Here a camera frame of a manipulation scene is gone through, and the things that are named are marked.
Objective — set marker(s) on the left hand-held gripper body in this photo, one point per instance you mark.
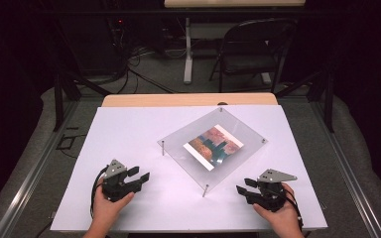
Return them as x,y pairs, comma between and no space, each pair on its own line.
114,188

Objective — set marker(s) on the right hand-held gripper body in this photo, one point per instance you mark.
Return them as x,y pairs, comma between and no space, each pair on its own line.
270,196

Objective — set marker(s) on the clear acrylic picture frame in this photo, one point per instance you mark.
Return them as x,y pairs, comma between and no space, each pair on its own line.
211,145

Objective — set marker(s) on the person's left hand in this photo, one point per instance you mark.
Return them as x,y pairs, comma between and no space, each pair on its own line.
107,208

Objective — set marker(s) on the person's right hand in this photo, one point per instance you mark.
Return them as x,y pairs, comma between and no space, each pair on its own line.
282,216

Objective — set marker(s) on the white table board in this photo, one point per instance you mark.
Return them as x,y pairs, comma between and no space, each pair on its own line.
129,139

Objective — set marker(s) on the light wooden table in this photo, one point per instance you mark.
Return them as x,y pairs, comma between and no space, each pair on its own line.
178,99

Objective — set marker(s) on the black metal stand brace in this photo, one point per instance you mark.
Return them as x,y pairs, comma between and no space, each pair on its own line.
58,102
328,99

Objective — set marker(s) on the black folding chair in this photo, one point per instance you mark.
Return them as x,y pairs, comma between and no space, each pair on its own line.
251,62

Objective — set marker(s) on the white desk leg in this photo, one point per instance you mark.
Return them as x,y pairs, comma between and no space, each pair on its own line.
188,59

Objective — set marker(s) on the light background desk top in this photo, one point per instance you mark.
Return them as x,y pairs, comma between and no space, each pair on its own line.
231,3

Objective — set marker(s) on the aluminium floor rail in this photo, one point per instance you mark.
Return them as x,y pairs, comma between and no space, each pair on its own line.
29,178
347,178

